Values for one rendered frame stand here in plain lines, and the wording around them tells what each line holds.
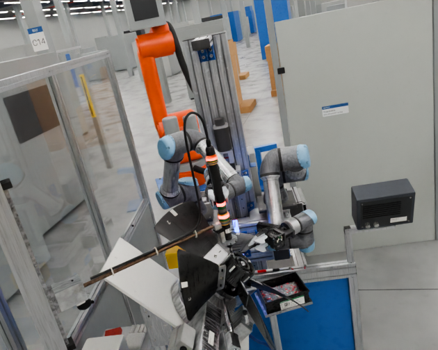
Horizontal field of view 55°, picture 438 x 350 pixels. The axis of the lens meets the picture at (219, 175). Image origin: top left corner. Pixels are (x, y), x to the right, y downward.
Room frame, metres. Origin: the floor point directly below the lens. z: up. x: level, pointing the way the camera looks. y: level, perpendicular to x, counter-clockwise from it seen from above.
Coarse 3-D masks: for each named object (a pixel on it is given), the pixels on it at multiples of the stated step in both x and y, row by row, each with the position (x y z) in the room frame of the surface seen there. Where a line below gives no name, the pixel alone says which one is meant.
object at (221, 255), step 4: (216, 244) 1.47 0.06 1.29; (212, 248) 1.46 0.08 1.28; (216, 248) 1.46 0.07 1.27; (220, 248) 1.46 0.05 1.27; (212, 252) 1.45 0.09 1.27; (216, 252) 1.45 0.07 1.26; (220, 252) 1.45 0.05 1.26; (224, 252) 1.45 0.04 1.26; (204, 256) 1.44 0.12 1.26; (208, 256) 1.44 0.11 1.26; (212, 256) 1.44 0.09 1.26; (220, 256) 1.44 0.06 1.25; (224, 256) 1.44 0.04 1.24; (212, 260) 1.43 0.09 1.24; (216, 260) 1.43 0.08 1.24; (220, 260) 1.43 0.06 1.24
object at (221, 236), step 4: (212, 224) 1.48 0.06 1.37; (216, 224) 1.47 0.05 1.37; (220, 224) 1.48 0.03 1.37; (216, 228) 1.47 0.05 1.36; (220, 228) 1.47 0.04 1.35; (216, 232) 1.47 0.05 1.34; (220, 232) 1.47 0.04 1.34; (220, 236) 1.47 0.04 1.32; (224, 236) 1.48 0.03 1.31; (232, 236) 1.51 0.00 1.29; (236, 236) 1.51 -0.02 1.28; (220, 240) 1.48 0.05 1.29; (224, 240) 1.48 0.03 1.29; (228, 240) 1.49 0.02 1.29; (232, 240) 1.48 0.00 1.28; (236, 240) 1.49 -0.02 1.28; (224, 244) 1.47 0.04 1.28; (228, 244) 1.47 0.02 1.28
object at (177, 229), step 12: (180, 204) 1.60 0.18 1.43; (192, 204) 1.62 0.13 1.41; (168, 216) 1.54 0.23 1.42; (180, 216) 1.55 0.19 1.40; (192, 216) 1.56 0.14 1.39; (156, 228) 1.48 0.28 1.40; (168, 228) 1.50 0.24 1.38; (180, 228) 1.50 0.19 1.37; (192, 228) 1.51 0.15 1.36; (192, 240) 1.47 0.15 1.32; (204, 240) 1.48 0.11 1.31; (216, 240) 1.48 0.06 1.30; (192, 252) 1.44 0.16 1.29; (204, 252) 1.44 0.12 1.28
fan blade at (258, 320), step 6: (252, 300) 1.24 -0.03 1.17; (246, 306) 1.32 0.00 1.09; (252, 306) 1.26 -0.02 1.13; (252, 312) 1.27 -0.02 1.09; (258, 312) 1.19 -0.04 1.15; (252, 318) 1.28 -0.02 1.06; (258, 318) 1.23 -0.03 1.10; (258, 324) 1.25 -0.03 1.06; (264, 324) 1.14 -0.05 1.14; (264, 330) 1.19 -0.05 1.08; (264, 336) 1.22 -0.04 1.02; (270, 342) 1.07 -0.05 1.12; (270, 348) 1.20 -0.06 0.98
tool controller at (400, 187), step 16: (352, 192) 1.78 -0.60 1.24; (368, 192) 1.74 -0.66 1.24; (384, 192) 1.72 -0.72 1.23; (400, 192) 1.70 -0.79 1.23; (352, 208) 1.82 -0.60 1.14; (368, 208) 1.71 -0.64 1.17; (384, 208) 1.71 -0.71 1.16; (400, 208) 1.70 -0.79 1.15; (368, 224) 1.73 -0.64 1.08; (384, 224) 1.74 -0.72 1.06
